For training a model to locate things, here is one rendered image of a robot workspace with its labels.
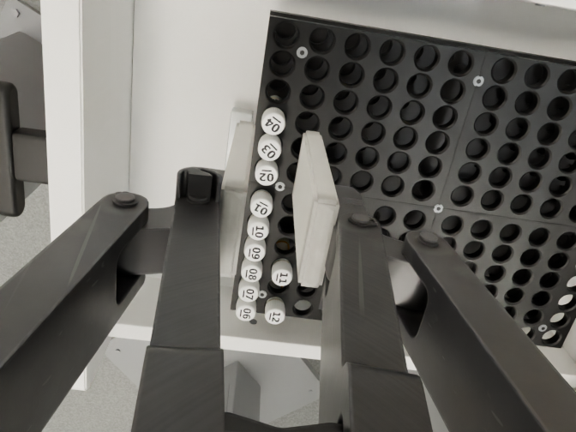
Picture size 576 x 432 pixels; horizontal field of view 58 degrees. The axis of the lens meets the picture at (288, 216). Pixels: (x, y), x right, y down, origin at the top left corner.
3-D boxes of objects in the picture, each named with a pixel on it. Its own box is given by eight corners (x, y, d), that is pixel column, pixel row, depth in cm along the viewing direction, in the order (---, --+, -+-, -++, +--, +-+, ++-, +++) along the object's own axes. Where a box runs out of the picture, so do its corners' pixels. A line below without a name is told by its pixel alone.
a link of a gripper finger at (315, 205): (315, 200, 15) (340, 203, 15) (303, 129, 21) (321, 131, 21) (297, 287, 16) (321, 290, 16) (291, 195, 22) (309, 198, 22)
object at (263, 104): (231, 303, 33) (230, 309, 33) (269, 15, 26) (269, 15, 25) (259, 307, 34) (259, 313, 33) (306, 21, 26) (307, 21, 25)
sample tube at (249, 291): (241, 261, 35) (237, 302, 31) (243, 246, 35) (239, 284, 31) (260, 264, 35) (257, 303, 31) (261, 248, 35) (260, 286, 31)
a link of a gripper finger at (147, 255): (207, 288, 14) (94, 274, 14) (224, 208, 19) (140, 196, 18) (213, 239, 13) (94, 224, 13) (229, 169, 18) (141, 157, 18)
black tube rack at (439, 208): (237, 258, 39) (230, 310, 33) (270, 6, 31) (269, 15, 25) (520, 293, 41) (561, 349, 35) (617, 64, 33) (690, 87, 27)
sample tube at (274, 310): (265, 282, 36) (263, 323, 32) (267, 267, 35) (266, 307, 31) (282, 285, 36) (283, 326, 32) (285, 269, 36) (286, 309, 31)
